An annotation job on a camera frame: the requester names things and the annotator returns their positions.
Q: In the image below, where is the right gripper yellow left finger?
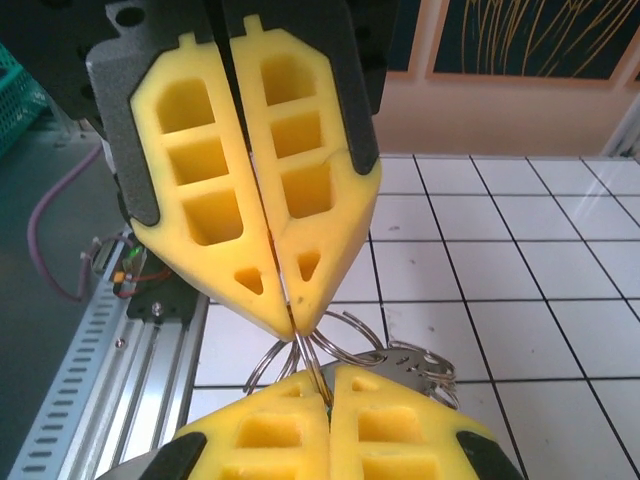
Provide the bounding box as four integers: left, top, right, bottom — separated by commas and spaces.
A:
143, 368, 332, 480

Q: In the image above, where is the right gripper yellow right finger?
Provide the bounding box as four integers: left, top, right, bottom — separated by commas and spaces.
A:
329, 364, 525, 480

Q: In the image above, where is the grey slotted cable duct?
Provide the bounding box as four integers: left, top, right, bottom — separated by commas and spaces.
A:
7, 234, 151, 480

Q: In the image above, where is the teal plastic basket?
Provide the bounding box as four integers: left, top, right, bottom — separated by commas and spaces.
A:
0, 42, 51, 159

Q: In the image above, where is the left arm orange wire connector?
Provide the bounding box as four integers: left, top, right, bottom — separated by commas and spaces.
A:
79, 237, 174, 301

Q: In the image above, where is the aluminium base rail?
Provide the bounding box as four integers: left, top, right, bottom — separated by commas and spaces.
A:
97, 294, 211, 480

